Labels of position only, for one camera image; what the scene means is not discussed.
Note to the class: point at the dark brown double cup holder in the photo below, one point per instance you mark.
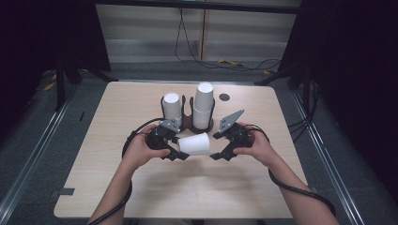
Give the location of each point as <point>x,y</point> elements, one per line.
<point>187,121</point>

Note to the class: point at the metal floor rail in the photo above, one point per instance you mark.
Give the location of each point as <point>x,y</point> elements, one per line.
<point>325,156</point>
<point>34,146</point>

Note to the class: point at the black curtain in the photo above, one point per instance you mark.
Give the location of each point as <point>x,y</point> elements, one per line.
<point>40,34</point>
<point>350,62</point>

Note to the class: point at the dark round table grommet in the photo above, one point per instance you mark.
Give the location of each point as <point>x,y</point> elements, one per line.
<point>224,97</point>

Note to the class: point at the black metal stand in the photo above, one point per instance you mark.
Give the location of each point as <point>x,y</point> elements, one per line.
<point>60,87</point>

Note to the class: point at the person's left hand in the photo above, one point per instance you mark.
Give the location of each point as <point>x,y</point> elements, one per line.
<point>140,153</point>

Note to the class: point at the person's right hand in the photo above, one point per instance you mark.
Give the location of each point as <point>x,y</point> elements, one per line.
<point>261,150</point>

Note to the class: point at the yellow tape scrap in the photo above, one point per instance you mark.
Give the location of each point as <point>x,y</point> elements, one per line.
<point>267,72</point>
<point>49,86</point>
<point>231,62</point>

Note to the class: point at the grey tape strip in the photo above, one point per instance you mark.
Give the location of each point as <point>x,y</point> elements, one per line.
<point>66,191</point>

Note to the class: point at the black overhead bar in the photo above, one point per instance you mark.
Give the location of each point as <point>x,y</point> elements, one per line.
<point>200,5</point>

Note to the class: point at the white paper cup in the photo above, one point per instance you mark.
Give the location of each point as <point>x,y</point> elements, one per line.
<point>172,104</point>
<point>201,120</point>
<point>195,144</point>
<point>204,95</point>

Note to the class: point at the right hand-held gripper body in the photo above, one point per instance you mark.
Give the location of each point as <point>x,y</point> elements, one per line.
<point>236,137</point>

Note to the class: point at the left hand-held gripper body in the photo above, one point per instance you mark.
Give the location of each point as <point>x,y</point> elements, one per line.
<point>159,139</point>

